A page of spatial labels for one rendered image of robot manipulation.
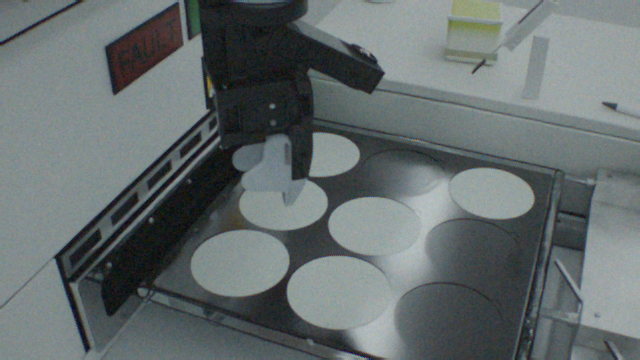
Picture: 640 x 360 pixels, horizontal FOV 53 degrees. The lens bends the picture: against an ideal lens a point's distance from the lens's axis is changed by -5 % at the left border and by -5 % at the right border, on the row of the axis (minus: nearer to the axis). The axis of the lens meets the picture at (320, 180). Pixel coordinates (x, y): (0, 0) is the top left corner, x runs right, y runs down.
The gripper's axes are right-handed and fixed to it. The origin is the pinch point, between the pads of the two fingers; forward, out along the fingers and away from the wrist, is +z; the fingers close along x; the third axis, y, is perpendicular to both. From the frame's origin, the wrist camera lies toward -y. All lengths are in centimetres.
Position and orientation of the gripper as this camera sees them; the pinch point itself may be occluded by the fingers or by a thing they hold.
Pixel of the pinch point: (294, 191)
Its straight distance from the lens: 64.8
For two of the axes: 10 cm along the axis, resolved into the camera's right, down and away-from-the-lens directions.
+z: 0.0, 8.2, 5.8
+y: -9.5, 1.9, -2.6
